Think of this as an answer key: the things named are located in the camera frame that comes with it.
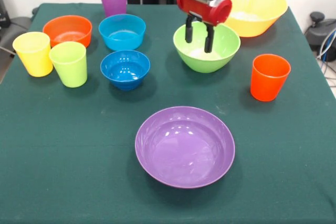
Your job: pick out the yellow plastic cup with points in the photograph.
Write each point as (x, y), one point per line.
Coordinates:
(34, 56)

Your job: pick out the purple plastic cup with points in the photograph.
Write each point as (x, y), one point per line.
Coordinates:
(113, 1)

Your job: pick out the dark green tablecloth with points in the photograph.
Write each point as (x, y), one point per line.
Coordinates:
(65, 142)

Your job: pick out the purple plastic bowl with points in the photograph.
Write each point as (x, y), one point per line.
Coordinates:
(183, 150)

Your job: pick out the green plastic cup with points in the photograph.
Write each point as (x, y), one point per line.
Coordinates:
(69, 66)

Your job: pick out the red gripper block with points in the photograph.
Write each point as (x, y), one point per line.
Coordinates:
(194, 6)

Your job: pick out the green plastic bowl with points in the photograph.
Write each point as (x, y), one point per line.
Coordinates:
(225, 48)

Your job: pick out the orange-red plastic bowl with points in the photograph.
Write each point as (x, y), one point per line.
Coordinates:
(68, 28)

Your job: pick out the large yellow plastic bowl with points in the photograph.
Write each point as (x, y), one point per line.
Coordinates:
(262, 3)

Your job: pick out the light blue plastic bowl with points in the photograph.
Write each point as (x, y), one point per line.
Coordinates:
(122, 37)

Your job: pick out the red plastic cup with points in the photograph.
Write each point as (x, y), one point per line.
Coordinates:
(267, 82)

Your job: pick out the dark blue plastic bowl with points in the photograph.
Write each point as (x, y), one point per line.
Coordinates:
(124, 72)

